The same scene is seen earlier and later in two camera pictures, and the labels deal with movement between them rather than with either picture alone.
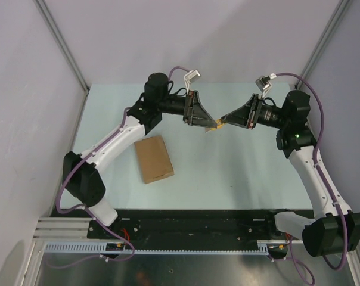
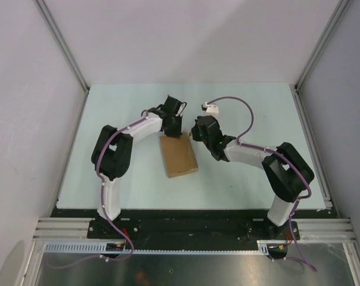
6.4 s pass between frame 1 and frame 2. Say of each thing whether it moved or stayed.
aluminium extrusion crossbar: stayed
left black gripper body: moved
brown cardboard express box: moved
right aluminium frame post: stayed
